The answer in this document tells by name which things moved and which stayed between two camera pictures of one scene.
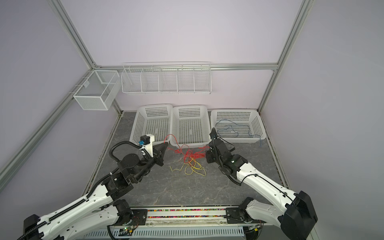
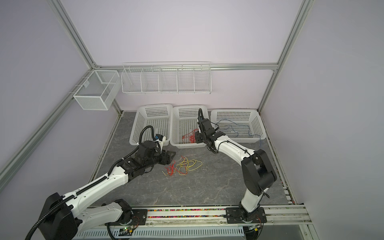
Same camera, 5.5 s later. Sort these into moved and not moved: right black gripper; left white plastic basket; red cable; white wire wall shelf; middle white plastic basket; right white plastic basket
Moved: red cable; right black gripper
Not moved: left white plastic basket; middle white plastic basket; white wire wall shelf; right white plastic basket
